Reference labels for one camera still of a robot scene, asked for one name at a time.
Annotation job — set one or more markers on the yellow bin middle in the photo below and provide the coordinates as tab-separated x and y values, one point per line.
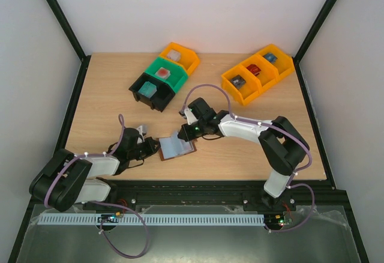
268	74

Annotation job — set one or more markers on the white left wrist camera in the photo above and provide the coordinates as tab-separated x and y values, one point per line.
143	130

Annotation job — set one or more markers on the black frame post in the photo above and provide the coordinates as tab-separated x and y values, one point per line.
66	27
313	31

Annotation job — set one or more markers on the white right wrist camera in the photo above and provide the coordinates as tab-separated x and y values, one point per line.
188	115

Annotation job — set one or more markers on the brown leather card holder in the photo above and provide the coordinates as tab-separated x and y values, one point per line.
172	147

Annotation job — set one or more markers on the white slotted cable duct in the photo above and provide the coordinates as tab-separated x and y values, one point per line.
153	219

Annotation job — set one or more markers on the black bin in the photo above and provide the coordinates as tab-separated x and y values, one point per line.
160	100

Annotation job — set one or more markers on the teal card stack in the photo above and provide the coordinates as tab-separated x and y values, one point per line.
148	89

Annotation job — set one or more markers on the black frame post left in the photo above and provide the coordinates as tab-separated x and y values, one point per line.
66	27

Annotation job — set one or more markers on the yellow bin left group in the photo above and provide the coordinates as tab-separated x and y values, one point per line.
181	55

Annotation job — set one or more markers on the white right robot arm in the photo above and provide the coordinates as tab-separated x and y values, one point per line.
283	146

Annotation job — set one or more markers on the yellow bin near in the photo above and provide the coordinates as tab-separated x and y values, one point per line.
247	93

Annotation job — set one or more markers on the green bin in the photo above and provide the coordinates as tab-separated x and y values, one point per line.
178	75

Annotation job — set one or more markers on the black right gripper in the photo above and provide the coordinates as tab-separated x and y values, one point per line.
186	132

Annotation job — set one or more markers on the red white card stack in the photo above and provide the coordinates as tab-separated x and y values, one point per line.
163	73

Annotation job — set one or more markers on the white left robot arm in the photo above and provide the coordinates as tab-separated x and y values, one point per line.
69	178

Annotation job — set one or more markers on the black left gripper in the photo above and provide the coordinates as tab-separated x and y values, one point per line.
152	150

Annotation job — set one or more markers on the grey VIP card stack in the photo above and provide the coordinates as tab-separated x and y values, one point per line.
238	81

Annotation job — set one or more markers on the black frame post right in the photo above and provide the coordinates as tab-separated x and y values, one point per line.
313	31

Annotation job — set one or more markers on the blue card stack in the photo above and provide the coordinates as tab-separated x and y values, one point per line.
270	57

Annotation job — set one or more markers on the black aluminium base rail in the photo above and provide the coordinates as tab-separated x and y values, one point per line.
216	192

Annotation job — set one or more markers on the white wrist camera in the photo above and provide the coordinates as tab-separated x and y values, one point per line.
143	130
188	115

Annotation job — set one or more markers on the yellow bin far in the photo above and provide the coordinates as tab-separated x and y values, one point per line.
283	65

